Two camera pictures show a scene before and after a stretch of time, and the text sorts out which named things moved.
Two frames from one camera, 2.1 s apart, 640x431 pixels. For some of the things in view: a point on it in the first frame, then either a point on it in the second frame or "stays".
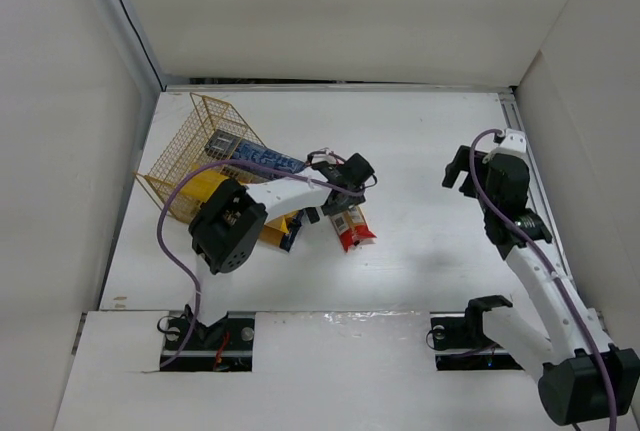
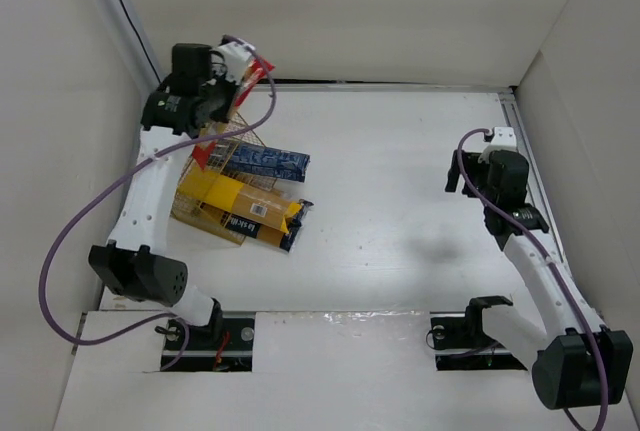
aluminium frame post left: [149, 81] stays
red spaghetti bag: [352, 228] to [256, 70]
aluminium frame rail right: [513, 110] stays
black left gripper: [310, 216] to [220, 106]
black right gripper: [460, 171] stays
